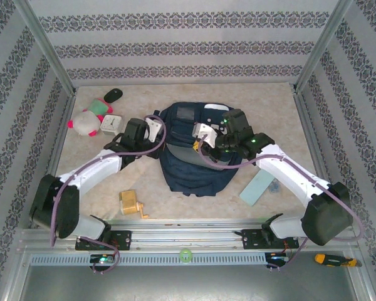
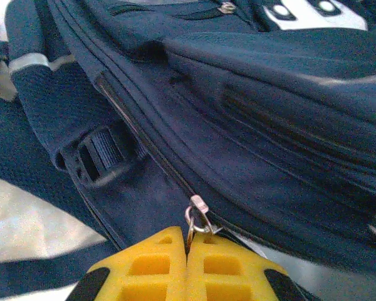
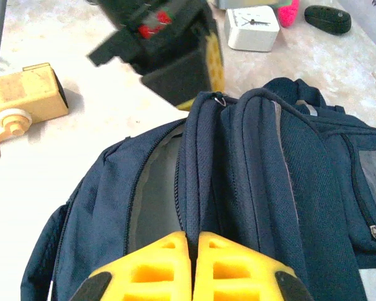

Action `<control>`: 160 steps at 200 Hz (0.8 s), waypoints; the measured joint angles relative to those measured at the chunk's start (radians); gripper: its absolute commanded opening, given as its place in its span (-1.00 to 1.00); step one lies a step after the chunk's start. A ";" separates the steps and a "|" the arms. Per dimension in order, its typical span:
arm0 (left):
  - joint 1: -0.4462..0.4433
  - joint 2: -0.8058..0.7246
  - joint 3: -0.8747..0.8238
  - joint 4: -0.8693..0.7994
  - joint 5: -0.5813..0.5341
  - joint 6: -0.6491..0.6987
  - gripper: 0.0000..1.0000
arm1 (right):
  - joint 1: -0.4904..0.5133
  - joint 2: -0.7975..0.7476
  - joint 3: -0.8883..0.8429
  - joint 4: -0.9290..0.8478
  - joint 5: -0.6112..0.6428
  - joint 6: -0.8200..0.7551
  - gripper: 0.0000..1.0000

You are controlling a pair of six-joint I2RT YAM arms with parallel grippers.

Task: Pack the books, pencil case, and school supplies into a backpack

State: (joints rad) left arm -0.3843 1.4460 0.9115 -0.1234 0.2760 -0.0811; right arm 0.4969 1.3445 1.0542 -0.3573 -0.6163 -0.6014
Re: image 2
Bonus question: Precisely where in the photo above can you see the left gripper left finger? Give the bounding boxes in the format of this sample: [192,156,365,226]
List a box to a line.
[67,226,189,301]

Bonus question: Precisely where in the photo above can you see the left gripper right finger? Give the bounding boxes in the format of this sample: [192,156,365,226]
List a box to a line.
[189,233,311,301]

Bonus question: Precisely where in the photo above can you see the navy blue backpack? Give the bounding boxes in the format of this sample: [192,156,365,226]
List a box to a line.
[0,0,376,301]

